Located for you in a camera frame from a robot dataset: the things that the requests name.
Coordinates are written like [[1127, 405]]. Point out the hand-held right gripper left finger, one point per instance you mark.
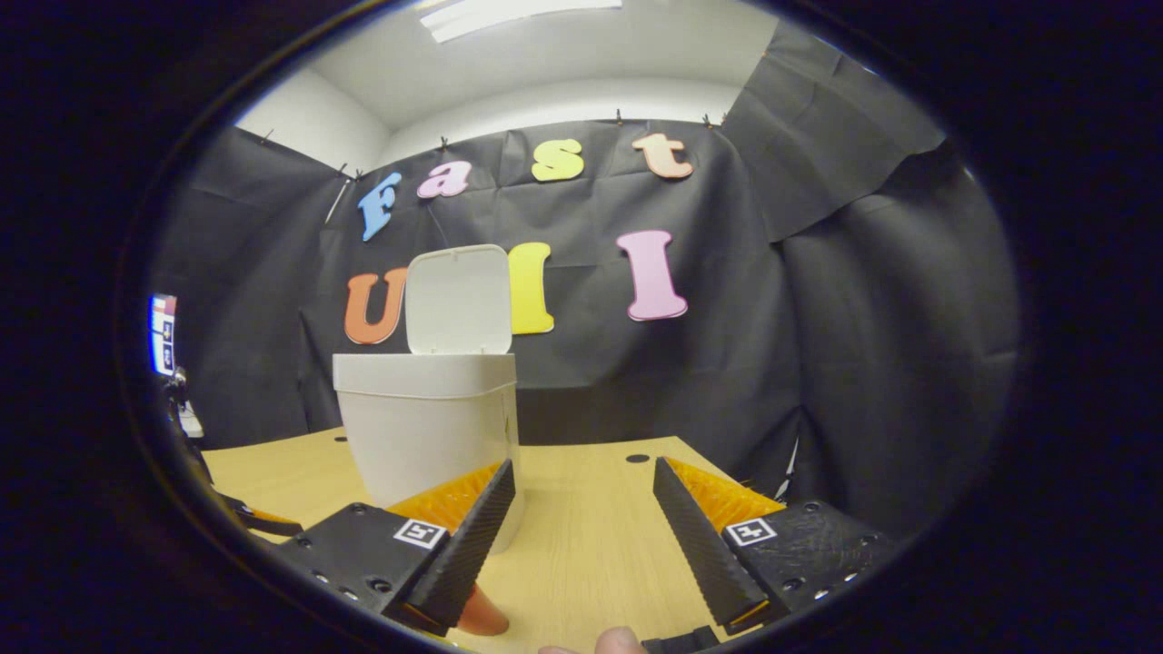
[[477, 536]]

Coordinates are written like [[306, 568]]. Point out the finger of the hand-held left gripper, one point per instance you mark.
[[273, 525]]

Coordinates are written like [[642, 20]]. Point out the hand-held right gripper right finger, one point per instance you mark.
[[695, 545]]

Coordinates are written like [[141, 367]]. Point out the red pop can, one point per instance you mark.
[[482, 618]]

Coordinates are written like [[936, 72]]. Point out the white desktop garbage bin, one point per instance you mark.
[[427, 427]]

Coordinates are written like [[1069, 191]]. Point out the wooden desktop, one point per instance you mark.
[[591, 545]]

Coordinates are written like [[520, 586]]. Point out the white side table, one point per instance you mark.
[[191, 422]]

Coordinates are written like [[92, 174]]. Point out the black backdrop cloth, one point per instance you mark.
[[727, 381]]

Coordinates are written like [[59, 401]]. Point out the computer monitor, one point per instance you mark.
[[164, 336]]

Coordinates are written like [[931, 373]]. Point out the ceiling light panel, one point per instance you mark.
[[509, 14]]

